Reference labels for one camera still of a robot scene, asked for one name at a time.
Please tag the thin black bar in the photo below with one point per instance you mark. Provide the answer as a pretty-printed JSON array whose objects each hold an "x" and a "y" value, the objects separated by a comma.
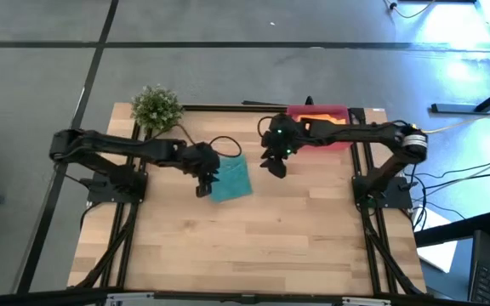
[{"x": 266, "y": 103}]

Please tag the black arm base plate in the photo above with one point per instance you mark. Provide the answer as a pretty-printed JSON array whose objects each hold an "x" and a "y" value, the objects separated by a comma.
[
  {"x": 98, "y": 193},
  {"x": 398, "y": 195}
]

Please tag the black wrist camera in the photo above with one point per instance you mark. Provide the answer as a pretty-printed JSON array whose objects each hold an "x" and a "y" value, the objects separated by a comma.
[
  {"x": 278, "y": 169},
  {"x": 203, "y": 190}
]

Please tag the teal microfiber towel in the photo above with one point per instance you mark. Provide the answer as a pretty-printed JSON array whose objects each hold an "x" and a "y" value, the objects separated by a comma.
[{"x": 234, "y": 180}]

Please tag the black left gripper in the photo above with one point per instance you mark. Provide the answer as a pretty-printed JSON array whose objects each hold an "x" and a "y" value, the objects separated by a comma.
[{"x": 200, "y": 161}]

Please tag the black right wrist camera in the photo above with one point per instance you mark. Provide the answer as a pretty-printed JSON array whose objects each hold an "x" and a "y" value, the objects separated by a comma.
[{"x": 278, "y": 169}]

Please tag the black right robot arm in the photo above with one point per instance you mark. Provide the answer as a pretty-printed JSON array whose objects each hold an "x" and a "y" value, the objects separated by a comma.
[{"x": 355, "y": 132}]

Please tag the black aluminium frame rail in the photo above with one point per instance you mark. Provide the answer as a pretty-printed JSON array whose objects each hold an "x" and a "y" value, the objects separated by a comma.
[
  {"x": 374, "y": 238},
  {"x": 228, "y": 108},
  {"x": 121, "y": 221}
]

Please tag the orange microfiber towel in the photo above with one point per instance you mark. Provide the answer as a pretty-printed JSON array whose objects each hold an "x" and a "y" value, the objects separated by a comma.
[{"x": 321, "y": 118}]

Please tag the pink plastic basket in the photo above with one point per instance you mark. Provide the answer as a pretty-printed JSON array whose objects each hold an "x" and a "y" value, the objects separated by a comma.
[{"x": 334, "y": 109}]

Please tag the black desk leg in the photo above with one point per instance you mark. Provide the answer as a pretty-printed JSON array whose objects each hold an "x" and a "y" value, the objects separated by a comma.
[{"x": 453, "y": 108}]

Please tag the black frame bar silver brackets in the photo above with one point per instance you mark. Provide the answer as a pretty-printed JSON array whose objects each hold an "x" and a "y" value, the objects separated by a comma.
[{"x": 228, "y": 297}]

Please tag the green potted plant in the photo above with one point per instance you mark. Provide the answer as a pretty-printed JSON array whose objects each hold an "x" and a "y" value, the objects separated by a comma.
[{"x": 157, "y": 108}]

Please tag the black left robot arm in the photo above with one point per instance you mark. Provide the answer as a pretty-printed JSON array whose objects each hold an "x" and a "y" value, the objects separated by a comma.
[{"x": 121, "y": 146}]

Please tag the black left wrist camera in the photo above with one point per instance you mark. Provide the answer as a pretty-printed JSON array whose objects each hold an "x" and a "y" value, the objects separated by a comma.
[{"x": 203, "y": 190}]

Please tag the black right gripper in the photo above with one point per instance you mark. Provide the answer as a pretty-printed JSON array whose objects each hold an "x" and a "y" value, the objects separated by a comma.
[{"x": 283, "y": 138}]

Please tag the black desk foot beam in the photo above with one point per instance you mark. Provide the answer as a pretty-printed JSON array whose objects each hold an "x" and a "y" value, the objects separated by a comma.
[{"x": 453, "y": 231}]

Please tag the small black post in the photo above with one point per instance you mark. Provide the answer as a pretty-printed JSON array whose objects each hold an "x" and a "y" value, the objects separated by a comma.
[{"x": 309, "y": 102}]

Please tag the white paper sheet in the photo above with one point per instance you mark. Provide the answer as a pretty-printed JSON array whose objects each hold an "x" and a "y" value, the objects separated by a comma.
[{"x": 440, "y": 255}]

